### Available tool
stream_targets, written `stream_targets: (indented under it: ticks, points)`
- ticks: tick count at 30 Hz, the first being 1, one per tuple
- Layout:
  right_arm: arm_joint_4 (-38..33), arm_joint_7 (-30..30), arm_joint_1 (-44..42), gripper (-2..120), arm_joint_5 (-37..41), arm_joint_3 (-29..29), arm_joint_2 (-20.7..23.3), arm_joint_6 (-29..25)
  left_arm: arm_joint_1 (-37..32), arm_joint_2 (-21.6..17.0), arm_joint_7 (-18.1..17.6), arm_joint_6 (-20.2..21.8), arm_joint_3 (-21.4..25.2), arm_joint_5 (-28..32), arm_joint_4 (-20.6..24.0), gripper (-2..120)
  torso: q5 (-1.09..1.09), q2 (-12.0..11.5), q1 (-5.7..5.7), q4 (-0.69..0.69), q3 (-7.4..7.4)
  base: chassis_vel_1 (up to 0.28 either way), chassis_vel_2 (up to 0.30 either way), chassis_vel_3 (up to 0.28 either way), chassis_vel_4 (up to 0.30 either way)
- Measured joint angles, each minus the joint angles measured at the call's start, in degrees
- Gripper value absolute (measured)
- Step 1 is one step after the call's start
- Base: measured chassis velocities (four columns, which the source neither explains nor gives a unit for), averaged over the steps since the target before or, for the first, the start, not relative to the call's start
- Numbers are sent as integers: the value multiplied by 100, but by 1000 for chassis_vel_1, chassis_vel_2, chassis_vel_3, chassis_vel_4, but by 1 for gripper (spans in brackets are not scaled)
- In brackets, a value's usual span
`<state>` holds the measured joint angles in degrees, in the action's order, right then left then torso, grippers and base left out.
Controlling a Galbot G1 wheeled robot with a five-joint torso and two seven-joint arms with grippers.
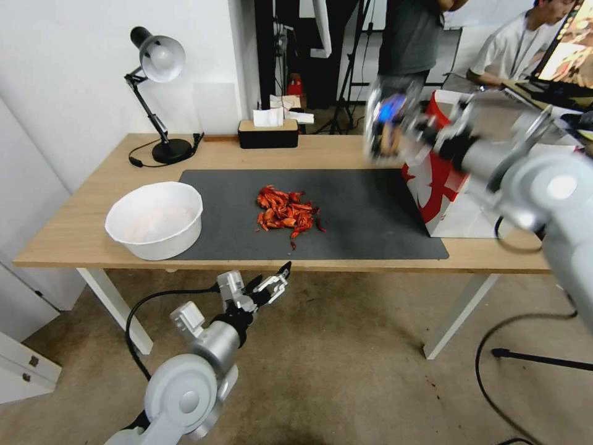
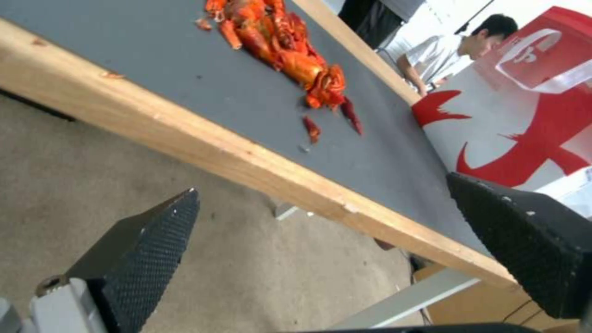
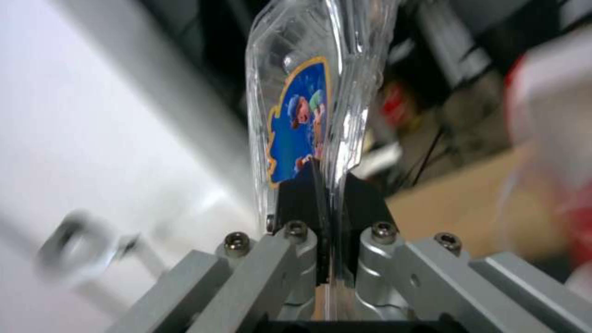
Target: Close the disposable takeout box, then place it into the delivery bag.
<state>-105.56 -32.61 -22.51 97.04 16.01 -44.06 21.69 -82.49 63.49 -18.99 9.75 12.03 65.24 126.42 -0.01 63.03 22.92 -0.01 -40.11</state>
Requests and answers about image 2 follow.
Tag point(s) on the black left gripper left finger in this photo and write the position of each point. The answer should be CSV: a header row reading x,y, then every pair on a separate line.
x,y
138,256

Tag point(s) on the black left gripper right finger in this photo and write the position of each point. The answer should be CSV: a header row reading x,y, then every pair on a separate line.
x,y
522,239

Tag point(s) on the white red delivery bag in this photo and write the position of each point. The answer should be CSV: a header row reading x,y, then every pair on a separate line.
x,y
508,118

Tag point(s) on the clear plastic takeout box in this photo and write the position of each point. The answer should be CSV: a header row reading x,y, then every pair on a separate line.
x,y
541,62

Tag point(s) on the white metal table leg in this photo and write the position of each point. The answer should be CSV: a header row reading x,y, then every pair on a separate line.
x,y
402,301

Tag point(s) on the wooden edged grey table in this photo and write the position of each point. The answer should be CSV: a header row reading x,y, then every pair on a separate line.
x,y
222,114

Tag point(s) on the person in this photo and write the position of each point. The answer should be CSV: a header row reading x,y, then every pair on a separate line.
x,y
444,52

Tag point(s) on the red crayfish claw piece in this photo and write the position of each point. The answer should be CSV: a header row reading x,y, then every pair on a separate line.
x,y
352,115

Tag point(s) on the small red crayfish shell piece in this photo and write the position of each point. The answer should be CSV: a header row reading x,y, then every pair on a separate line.
x,y
312,129

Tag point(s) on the red crayfish shell pile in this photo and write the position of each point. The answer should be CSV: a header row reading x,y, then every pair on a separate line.
x,y
277,45

